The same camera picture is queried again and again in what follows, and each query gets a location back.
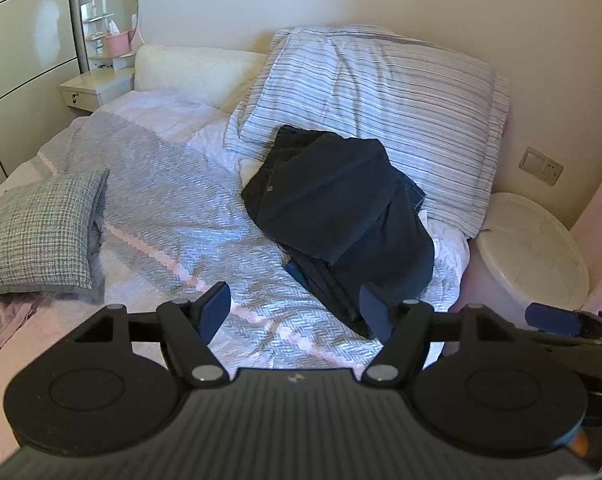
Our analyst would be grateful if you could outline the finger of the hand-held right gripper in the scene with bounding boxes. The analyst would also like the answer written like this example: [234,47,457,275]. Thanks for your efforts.
[525,302,602,347]

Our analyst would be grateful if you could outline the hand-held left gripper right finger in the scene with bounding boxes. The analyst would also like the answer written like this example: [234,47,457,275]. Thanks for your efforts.
[359,284,529,387]

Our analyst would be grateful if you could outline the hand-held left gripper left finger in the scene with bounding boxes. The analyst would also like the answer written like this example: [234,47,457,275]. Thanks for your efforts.
[73,281,232,387]

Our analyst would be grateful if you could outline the dark green pants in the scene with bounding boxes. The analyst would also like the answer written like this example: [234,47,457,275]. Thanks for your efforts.
[241,129,435,311]

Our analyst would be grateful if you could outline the blue jeans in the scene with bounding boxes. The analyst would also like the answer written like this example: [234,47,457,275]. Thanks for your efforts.
[268,125,429,341]

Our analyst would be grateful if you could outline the white round stool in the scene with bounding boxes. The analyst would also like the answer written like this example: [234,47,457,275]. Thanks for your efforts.
[468,192,591,316]

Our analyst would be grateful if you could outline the bed with pink cover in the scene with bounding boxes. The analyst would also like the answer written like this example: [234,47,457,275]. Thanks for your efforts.
[0,160,217,386]

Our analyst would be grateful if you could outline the white crinkled cloth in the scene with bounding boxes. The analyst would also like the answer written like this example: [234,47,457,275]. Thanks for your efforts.
[421,210,471,311]

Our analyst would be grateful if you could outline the grey herringbone blanket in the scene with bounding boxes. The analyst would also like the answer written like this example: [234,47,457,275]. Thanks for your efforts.
[37,110,462,376]

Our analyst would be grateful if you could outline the grey checked pillow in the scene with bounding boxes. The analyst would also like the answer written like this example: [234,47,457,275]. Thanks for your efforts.
[0,169,110,303]

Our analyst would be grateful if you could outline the purple blanket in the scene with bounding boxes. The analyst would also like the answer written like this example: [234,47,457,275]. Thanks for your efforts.
[0,296,46,366]

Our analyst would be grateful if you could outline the striped pillow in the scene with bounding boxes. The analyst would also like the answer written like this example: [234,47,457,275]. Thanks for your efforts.
[224,24,511,240]

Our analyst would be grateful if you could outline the white padded headboard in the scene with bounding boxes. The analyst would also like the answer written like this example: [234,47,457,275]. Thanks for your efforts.
[133,44,267,113]

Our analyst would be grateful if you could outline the white nightstand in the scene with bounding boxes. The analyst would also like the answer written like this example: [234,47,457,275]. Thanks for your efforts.
[58,0,136,111]

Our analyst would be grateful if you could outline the pink tissue box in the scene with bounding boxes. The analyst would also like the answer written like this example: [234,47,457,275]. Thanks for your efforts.
[105,30,130,57]

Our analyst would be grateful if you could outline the cream wardrobe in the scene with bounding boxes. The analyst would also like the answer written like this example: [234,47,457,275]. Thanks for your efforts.
[0,0,89,191]

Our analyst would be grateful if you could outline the wall socket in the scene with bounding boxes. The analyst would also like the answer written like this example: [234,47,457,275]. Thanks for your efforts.
[518,146,564,186]

